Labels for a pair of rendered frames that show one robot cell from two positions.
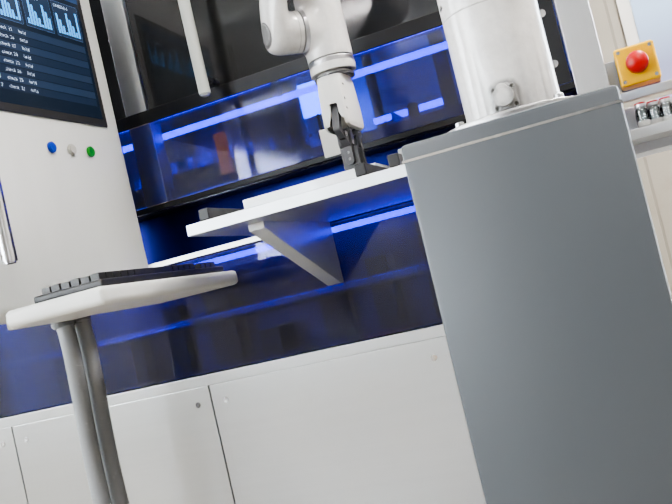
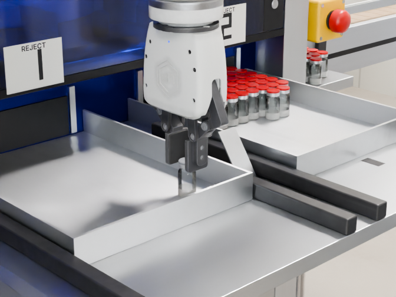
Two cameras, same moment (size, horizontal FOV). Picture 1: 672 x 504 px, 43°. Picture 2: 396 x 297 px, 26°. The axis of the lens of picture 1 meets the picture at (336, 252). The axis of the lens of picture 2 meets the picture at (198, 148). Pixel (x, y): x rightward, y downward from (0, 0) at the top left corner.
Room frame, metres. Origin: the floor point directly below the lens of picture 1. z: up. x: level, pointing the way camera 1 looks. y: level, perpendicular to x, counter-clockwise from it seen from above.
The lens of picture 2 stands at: (1.09, 0.77, 1.30)
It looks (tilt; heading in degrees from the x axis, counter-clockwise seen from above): 20 degrees down; 298
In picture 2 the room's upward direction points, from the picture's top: straight up
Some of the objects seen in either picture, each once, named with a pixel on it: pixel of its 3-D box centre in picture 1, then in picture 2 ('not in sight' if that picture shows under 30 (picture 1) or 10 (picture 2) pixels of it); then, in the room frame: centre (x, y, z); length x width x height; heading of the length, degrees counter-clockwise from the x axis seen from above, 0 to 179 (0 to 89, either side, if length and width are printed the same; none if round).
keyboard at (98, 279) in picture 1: (137, 279); not in sight; (1.56, 0.36, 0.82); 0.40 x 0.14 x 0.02; 159
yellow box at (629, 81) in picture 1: (637, 66); (316, 16); (1.59, -0.63, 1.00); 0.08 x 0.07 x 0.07; 161
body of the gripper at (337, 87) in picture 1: (340, 101); (185, 62); (1.55, -0.07, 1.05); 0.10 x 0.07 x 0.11; 161
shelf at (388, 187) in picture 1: (416, 184); (218, 175); (1.55, -0.17, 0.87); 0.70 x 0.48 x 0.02; 71
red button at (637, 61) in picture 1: (637, 62); (337, 20); (1.55, -0.62, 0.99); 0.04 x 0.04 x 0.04; 71
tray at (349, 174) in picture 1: (340, 194); (81, 174); (1.68, -0.03, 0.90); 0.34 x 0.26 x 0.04; 161
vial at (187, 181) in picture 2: not in sight; (187, 178); (1.55, -0.07, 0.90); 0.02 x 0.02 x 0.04
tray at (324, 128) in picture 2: not in sight; (267, 116); (1.56, -0.35, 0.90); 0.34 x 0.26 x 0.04; 161
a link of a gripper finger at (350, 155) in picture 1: (347, 150); (203, 145); (1.52, -0.06, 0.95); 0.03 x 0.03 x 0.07; 71
